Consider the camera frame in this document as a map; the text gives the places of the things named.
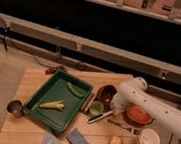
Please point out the blue sponge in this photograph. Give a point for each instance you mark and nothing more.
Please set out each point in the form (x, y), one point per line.
(75, 137)

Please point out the green plastic tray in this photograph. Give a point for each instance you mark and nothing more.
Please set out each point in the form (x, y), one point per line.
(55, 89)

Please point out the green cucumber toy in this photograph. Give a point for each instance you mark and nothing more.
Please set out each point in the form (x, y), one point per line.
(73, 90)

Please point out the silver metal cup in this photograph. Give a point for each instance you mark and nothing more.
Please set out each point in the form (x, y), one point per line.
(15, 108)

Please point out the small green cup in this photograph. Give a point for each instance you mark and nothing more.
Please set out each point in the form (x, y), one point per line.
(96, 108)

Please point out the orange red bowl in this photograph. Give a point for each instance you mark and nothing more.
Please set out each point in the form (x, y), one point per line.
(138, 115)

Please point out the dark maroon bowl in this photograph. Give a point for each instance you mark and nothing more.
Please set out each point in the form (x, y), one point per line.
(105, 94)

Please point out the white plastic cup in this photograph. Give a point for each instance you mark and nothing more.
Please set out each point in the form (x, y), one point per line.
(149, 136)

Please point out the grey metal rail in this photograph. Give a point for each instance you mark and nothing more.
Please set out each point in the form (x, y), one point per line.
(143, 64)

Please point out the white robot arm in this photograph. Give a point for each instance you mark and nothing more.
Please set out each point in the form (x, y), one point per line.
(133, 91)

